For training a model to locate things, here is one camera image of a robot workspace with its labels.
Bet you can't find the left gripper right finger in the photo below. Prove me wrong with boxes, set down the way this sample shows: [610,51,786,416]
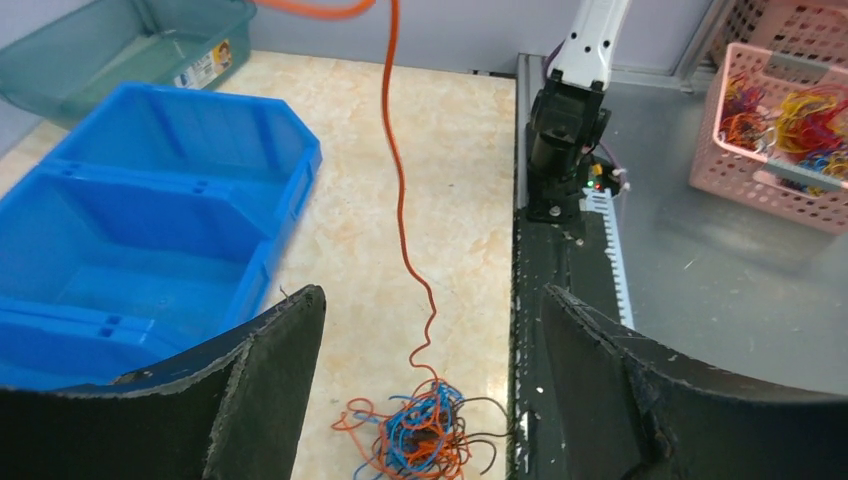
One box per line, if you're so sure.
[539,284,848,480]

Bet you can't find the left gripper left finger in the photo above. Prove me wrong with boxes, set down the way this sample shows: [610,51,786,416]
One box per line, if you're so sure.
[1,285,327,479]

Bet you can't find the bundle of cables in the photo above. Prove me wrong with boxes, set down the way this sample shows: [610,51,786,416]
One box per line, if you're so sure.
[331,377,511,480]

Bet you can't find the orange cable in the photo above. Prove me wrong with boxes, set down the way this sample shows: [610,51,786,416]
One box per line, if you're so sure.
[254,0,440,386]

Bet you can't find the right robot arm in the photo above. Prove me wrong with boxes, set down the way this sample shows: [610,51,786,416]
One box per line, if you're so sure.
[527,0,631,227]

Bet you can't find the blue three-compartment bin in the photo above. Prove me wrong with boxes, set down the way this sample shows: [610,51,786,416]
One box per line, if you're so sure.
[1,83,322,391]

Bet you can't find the pink plastic basket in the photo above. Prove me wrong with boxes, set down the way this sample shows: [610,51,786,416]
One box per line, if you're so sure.
[689,43,847,235]

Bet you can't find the teal transparent plastic tub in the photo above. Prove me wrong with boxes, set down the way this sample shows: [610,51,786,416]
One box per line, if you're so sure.
[1,0,257,128]

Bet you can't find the large pink laundry basket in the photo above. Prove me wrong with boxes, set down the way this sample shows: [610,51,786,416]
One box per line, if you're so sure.
[709,0,847,68]

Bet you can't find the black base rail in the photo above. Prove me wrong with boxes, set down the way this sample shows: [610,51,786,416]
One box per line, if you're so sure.
[507,54,645,479]

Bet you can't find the white toothed cable strip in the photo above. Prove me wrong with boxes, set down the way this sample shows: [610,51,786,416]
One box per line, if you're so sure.
[582,188,635,330]

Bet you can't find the colourful cables in basket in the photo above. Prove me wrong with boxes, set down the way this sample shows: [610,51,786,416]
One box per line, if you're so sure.
[718,72,848,197]

